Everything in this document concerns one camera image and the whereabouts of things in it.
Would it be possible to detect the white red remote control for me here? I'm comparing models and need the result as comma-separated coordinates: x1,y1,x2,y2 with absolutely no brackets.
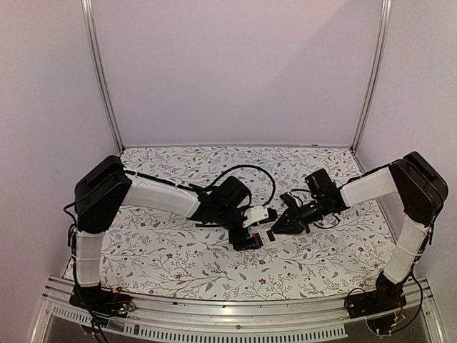
252,230,278,245

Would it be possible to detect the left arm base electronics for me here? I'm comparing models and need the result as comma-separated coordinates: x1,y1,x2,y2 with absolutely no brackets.
69,284,136,326

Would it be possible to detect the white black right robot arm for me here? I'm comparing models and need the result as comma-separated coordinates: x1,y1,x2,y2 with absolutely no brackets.
271,151,449,312

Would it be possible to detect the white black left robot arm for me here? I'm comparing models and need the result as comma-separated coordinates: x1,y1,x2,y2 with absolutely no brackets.
64,155,269,310

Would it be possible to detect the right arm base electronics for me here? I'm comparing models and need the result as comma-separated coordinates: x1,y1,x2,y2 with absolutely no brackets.
344,272,406,336

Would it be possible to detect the floral patterned table mat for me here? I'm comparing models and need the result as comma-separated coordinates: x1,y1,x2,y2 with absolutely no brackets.
100,146,395,301

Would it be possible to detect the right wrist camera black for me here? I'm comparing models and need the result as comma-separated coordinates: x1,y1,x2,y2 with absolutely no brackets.
280,193,299,210

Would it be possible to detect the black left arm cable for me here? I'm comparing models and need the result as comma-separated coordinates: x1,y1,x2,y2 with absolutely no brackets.
210,164,276,208

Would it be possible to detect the aluminium front rail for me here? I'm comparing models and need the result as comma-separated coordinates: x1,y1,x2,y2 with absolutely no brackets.
31,277,447,342

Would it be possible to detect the aluminium right frame post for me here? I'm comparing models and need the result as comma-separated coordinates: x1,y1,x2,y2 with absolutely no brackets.
351,0,393,154

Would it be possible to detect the aluminium frame post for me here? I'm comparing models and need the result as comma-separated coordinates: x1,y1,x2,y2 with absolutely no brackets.
81,0,125,152
351,0,393,154

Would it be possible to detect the aluminium left frame post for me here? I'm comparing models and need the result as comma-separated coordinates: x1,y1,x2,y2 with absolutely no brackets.
81,0,125,152

